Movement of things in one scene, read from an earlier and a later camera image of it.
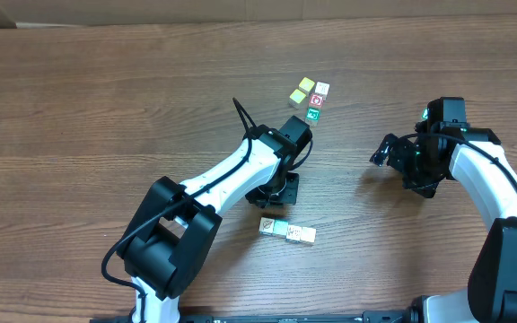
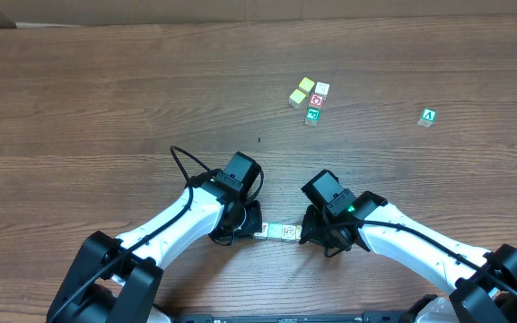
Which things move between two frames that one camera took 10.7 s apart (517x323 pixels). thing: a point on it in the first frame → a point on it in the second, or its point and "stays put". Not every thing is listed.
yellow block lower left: (295, 98) stays put
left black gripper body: (281, 192) → (253, 217)
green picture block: (312, 116) stays put
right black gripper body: (393, 152) → (309, 225)
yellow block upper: (306, 84) stays put
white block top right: (322, 89) stays put
